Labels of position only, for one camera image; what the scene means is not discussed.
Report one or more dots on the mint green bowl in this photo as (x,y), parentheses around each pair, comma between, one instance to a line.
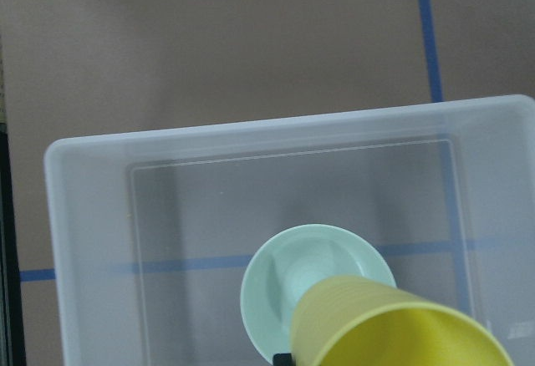
(290,263)

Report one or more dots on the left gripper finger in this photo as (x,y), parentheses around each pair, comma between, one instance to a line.
(283,359)

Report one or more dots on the clear plastic box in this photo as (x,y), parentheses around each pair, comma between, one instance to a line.
(152,231)

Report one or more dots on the yellow plastic cup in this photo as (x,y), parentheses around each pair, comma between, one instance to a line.
(350,320)

